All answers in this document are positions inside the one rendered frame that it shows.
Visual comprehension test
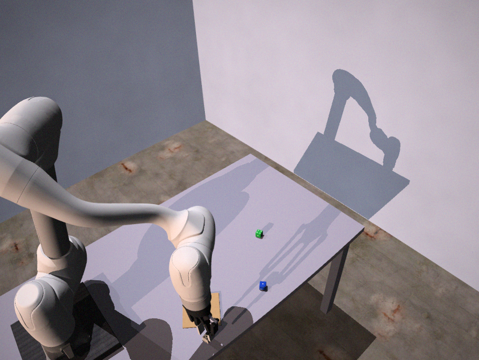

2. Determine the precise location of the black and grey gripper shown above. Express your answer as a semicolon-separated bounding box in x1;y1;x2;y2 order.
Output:
182;303;219;342

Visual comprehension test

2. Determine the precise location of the tan flat mat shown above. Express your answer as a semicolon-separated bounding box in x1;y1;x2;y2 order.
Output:
182;293;221;328

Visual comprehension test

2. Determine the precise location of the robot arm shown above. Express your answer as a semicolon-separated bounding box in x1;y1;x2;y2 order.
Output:
0;97;215;360

